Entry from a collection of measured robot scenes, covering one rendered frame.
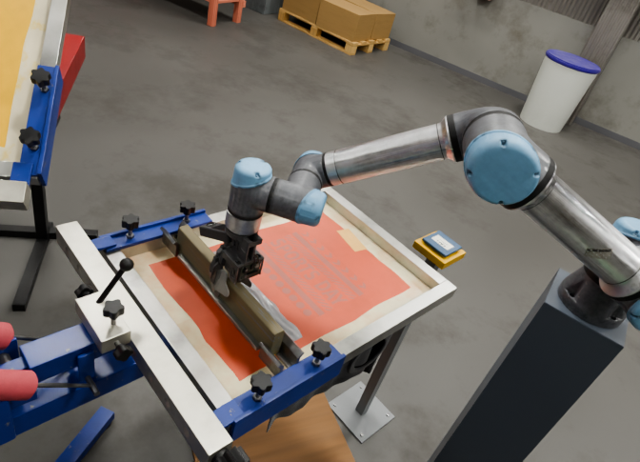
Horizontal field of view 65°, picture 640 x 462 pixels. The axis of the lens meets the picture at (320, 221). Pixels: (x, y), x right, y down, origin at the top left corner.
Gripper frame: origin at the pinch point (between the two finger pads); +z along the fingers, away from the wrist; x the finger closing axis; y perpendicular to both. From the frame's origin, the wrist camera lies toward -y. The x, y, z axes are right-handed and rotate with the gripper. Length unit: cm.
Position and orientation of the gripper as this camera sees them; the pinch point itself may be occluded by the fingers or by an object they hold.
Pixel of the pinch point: (225, 287)
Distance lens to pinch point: 122.8
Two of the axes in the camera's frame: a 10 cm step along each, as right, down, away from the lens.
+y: 6.5, 5.6, -5.2
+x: 7.2, -2.5, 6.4
